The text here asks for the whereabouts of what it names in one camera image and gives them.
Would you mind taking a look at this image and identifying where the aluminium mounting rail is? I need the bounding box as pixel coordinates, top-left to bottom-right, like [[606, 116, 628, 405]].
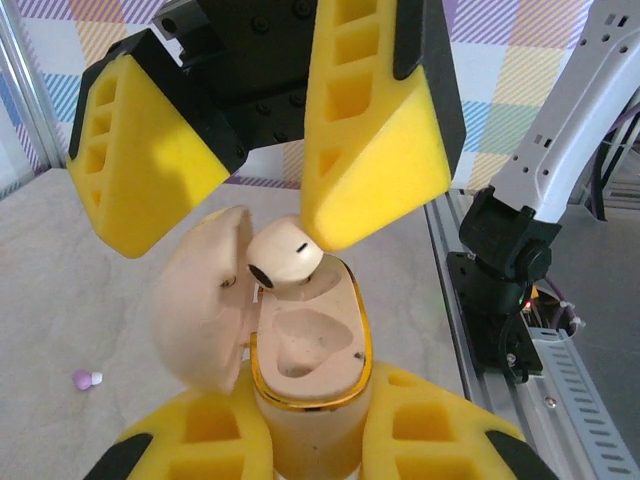
[[423, 188, 640, 480]]

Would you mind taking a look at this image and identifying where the purple wireless earbud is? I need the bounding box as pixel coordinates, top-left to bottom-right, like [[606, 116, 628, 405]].
[[71, 368, 105, 391]]

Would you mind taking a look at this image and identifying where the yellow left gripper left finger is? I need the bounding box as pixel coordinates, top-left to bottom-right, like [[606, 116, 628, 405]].
[[87, 369, 275, 480]]

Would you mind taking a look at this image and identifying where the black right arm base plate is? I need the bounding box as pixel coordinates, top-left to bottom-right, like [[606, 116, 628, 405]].
[[446, 251, 545, 386]]

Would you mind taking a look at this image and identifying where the aluminium frame post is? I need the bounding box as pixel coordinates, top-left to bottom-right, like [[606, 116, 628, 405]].
[[0, 0, 66, 199]]

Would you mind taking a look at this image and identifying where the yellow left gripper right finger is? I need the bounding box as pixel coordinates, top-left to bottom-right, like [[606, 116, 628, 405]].
[[362, 362, 561, 480]]

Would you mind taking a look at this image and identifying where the grey slotted cable duct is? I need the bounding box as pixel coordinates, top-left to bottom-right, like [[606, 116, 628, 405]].
[[529, 323, 640, 480]]

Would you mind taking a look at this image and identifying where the beige wireless earbud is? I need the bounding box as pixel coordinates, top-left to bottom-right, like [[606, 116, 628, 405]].
[[246, 214, 325, 301]]

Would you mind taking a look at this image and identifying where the beige earbud charging case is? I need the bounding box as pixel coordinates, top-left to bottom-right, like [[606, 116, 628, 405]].
[[149, 204, 375, 480]]

